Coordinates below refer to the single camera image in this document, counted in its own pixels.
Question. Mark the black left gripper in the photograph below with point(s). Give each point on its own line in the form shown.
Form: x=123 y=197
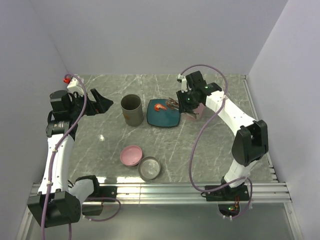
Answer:
x=100 y=106

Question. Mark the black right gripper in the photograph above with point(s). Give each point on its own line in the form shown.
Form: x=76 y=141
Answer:
x=182 y=105

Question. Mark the metal food tongs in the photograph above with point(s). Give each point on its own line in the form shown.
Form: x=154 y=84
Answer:
x=176 y=105

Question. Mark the red shrimp toy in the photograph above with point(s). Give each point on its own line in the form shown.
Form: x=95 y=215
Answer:
x=158 y=107

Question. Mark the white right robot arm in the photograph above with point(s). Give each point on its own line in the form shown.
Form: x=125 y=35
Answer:
x=250 y=135

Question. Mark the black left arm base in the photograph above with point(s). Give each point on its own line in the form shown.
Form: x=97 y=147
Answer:
x=97 y=202

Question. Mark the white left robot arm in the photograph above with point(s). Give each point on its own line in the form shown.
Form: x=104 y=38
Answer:
x=56 y=203

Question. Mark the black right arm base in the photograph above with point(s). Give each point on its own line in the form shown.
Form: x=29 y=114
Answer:
x=226 y=194

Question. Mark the pink plastic cup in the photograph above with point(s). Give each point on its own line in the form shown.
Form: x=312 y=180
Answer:
x=196 y=114

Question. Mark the grey plastic cup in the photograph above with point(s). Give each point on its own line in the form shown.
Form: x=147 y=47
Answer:
x=132 y=110

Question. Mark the teal square plate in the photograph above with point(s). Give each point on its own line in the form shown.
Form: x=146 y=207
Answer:
x=164 y=118

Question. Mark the pink cup lid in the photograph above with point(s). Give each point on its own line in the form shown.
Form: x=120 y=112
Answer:
x=131 y=155

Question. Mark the grey cup lid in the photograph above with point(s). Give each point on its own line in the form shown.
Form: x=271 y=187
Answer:
x=149 y=168

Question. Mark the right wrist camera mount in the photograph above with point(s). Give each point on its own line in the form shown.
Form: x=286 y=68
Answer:
x=184 y=84

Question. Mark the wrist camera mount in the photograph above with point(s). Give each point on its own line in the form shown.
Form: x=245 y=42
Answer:
x=184 y=84
x=73 y=85

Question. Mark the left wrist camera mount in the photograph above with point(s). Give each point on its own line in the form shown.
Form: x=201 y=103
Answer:
x=73 y=85

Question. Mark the aluminium rail frame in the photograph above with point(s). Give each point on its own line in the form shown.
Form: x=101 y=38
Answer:
x=167 y=207

